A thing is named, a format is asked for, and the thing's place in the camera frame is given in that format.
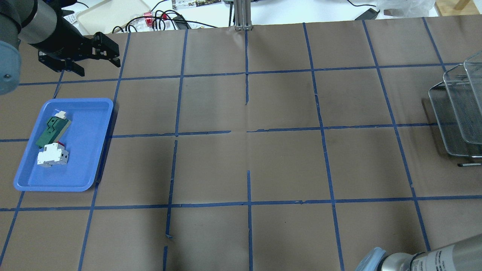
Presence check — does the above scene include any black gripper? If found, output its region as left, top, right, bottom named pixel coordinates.
left=29, top=19, right=121, bottom=77

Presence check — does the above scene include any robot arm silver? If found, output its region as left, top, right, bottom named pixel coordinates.
left=0, top=0, right=121, bottom=95
left=355, top=234, right=482, bottom=271

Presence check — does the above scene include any beige plastic tray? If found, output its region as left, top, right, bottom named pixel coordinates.
left=77, top=0, right=151, bottom=35

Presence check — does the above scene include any blue plastic tray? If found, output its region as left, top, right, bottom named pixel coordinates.
left=13, top=98, right=114, bottom=192

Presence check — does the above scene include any green limit switch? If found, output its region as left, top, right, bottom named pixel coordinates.
left=35, top=110, right=71, bottom=149

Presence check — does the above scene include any black cable bundle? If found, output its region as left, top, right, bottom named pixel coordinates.
left=112, top=9, right=219, bottom=33

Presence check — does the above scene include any aluminium profile post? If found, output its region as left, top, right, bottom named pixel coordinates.
left=233, top=0, right=253, bottom=31

